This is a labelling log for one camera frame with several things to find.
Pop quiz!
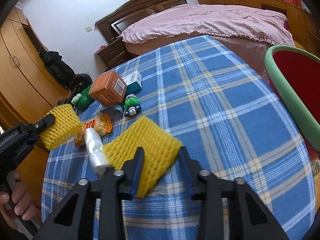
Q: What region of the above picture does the orange rice cracker snack bag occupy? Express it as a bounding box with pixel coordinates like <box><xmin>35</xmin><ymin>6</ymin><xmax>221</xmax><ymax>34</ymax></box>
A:
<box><xmin>74</xmin><ymin>113</ymin><xmax>113</xmax><ymax>147</ymax></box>

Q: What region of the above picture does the dark wooden nightstand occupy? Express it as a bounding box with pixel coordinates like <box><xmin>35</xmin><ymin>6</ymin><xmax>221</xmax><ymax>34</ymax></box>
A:
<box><xmin>95</xmin><ymin>37</ymin><xmax>137</xmax><ymax>69</ymax></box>

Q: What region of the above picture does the dark wooden headboard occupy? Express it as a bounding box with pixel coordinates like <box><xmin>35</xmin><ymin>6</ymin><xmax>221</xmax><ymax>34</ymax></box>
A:
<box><xmin>95</xmin><ymin>0</ymin><xmax>187</xmax><ymax>43</ymax></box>

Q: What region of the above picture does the green clover plush toy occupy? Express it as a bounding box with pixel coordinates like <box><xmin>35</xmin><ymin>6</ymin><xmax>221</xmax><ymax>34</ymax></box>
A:
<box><xmin>71</xmin><ymin>85</ymin><xmax>95</xmax><ymax>111</ymax></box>

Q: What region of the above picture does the white plastic bag roll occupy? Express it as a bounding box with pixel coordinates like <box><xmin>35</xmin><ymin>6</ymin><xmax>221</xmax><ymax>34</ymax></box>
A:
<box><xmin>84</xmin><ymin>128</ymin><xmax>112</xmax><ymax>176</ymax></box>

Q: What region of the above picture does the orange cardboard box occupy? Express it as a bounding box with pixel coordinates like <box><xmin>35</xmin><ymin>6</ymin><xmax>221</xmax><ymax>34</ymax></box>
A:
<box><xmin>89</xmin><ymin>69</ymin><xmax>127</xmax><ymax>106</ymax></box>

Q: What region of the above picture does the wooden wardrobe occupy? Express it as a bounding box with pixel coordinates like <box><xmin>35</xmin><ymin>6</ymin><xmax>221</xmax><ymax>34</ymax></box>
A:
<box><xmin>0</xmin><ymin>6</ymin><xmax>72</xmax><ymax>153</ymax></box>

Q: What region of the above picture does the yellow foam net sleeve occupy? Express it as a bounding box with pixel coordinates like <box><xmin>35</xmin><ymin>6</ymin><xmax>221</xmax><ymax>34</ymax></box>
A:
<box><xmin>103</xmin><ymin>116</ymin><xmax>182</xmax><ymax>198</ymax></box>
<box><xmin>40</xmin><ymin>103</ymin><xmax>82</xmax><ymax>150</ymax></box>

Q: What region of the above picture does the white teal small box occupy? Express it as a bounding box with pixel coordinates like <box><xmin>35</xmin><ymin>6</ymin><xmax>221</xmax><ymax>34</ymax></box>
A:
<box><xmin>123</xmin><ymin>71</ymin><xmax>142</xmax><ymax>95</ymax></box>

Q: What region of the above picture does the pink bed quilt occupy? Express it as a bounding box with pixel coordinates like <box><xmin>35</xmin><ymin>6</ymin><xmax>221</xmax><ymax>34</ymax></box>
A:
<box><xmin>121</xmin><ymin>4</ymin><xmax>294</xmax><ymax>46</ymax></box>

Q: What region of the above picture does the long wooden cabinet desk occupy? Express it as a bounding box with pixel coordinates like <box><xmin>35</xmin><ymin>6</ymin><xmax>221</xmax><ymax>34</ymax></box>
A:
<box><xmin>197</xmin><ymin>0</ymin><xmax>319</xmax><ymax>57</ymax></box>

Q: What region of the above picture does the green monster keychain figure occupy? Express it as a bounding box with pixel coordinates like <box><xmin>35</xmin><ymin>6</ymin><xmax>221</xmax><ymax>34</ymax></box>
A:
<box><xmin>124</xmin><ymin>94</ymin><xmax>142</xmax><ymax>117</ymax></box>

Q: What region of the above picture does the person's left hand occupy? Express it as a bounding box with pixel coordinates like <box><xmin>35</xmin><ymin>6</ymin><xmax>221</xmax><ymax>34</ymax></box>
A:
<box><xmin>1</xmin><ymin>170</ymin><xmax>36</xmax><ymax>233</ymax></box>

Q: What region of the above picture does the green red trash bin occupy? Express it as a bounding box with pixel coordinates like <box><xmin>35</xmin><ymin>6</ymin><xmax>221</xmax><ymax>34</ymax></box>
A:
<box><xmin>265</xmin><ymin>45</ymin><xmax>319</xmax><ymax>151</ymax></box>

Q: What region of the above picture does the grey plastic holder piece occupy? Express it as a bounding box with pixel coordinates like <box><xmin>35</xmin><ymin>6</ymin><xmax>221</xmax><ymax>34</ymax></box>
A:
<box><xmin>96</xmin><ymin>104</ymin><xmax>123</xmax><ymax>116</ymax></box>

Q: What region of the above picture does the black hanging jacket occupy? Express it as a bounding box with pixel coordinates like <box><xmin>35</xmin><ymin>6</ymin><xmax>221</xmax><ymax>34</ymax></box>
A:
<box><xmin>39</xmin><ymin>50</ymin><xmax>76</xmax><ymax>89</ymax></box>

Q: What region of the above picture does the black dumbbell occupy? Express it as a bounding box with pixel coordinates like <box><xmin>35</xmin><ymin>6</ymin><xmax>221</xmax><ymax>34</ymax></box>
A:
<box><xmin>56</xmin><ymin>73</ymin><xmax>92</xmax><ymax>106</ymax></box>

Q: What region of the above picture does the blue plaid blanket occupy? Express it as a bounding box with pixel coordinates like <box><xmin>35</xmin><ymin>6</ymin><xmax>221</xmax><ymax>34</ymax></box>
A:
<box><xmin>41</xmin><ymin>36</ymin><xmax>316</xmax><ymax>239</ymax></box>

